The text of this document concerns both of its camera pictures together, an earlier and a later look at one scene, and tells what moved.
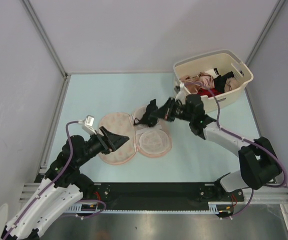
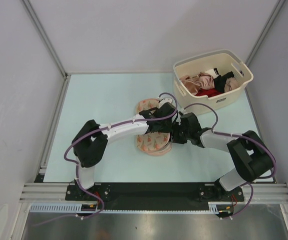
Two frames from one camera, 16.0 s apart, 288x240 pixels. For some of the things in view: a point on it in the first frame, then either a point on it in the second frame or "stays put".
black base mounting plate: x=157 y=196 stays put
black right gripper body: x=174 y=110 to x=180 y=134
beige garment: x=230 y=84 stays put
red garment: x=209 y=92 stays put
